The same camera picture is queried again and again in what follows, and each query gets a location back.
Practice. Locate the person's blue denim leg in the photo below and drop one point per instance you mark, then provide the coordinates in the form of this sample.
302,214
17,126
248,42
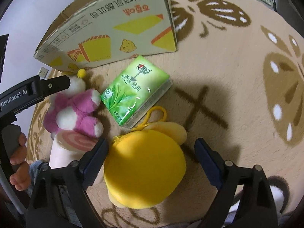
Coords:
36,171

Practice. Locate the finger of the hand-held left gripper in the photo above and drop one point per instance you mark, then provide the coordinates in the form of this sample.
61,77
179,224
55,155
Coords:
53,84

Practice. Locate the brown and white fuzzy slipper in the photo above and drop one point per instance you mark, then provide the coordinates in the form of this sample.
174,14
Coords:
277,192

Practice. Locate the white wall socket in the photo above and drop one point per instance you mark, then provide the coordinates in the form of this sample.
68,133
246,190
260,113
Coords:
42,72

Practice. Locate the pink and white plush toy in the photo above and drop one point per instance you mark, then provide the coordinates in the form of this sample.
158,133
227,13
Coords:
76,110

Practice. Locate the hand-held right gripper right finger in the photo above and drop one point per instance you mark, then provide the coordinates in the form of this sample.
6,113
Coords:
209,165

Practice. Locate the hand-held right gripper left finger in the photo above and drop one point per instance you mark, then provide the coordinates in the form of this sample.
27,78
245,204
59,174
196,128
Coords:
95,162

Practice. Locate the person's left hand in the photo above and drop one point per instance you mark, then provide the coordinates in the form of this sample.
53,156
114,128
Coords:
20,173

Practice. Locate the yellow plush pouch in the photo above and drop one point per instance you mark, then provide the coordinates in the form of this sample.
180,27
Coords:
144,166

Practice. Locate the green tissue pack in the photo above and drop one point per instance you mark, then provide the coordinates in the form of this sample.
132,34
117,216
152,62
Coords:
131,89

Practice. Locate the beige patterned rug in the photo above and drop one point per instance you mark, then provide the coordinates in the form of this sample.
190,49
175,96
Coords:
237,80

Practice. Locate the printed cardboard box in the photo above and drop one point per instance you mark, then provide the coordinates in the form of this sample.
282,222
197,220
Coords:
111,26

